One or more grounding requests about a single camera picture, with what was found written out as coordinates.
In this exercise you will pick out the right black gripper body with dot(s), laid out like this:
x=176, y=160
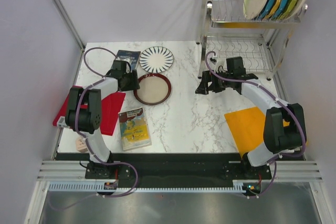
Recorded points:
x=218, y=85

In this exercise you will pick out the cream plate with red rim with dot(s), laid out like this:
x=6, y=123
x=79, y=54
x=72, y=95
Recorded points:
x=154, y=89

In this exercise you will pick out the black and white striped plate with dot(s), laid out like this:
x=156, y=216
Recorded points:
x=156, y=59

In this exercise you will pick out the stainless steel dish rack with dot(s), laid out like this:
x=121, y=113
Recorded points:
x=262, y=44

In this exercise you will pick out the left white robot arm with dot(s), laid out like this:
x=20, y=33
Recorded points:
x=100, y=162

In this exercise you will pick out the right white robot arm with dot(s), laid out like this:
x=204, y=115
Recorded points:
x=284, y=131

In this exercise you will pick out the dark blue paperback book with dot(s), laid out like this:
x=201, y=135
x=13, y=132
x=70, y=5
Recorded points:
x=130, y=56

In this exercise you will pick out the yellow illustrated paperback book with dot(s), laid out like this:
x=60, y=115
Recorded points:
x=134, y=129

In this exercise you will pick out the orange cutting board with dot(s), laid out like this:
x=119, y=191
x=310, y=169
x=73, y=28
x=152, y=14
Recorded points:
x=247, y=128

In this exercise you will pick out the small pink box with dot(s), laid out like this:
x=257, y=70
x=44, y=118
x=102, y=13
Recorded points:
x=81, y=145

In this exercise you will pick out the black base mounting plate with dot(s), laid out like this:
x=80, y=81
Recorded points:
x=186, y=169

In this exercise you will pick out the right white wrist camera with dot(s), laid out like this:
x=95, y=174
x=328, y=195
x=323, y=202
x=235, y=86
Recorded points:
x=218, y=62

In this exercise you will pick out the grey slotted cable duct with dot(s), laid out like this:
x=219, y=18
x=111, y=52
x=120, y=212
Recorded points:
x=105, y=187

